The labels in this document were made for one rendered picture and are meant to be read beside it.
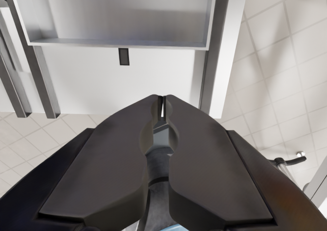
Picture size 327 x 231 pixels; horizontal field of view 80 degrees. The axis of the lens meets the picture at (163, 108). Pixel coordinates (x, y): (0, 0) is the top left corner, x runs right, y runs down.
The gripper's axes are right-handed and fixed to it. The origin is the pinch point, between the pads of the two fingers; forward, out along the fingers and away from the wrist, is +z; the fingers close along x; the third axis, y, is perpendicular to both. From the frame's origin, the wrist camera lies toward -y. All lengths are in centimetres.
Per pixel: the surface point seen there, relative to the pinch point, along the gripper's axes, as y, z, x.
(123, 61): 4.5, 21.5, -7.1
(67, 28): -0.6, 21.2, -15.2
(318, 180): 83, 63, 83
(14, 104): 12.0, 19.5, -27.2
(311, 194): 93, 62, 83
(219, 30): -0.7, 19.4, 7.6
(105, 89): 9.7, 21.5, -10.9
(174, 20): -1.9, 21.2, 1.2
